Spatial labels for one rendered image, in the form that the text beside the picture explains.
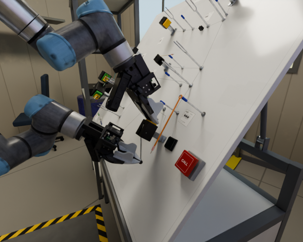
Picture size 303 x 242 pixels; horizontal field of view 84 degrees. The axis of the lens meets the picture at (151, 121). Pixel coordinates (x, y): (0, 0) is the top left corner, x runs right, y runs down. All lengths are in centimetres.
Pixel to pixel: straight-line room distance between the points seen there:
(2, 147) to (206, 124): 52
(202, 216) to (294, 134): 201
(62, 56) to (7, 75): 308
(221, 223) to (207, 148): 37
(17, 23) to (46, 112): 22
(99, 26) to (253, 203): 84
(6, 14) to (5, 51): 294
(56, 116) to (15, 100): 301
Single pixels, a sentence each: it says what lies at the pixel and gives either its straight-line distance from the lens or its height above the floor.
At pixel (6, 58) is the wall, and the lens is 349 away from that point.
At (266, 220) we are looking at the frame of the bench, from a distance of 84.
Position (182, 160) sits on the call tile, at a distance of 45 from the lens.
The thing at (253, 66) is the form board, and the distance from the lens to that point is 53.
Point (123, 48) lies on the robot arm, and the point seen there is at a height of 138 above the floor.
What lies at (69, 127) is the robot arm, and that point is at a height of 118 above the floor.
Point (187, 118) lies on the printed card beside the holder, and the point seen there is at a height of 118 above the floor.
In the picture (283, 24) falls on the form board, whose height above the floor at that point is 144.
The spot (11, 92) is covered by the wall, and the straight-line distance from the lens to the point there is 351.
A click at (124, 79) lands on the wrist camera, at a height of 131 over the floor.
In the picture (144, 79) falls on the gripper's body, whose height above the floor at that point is 130.
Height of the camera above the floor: 136
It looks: 20 degrees down
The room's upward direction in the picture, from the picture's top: straight up
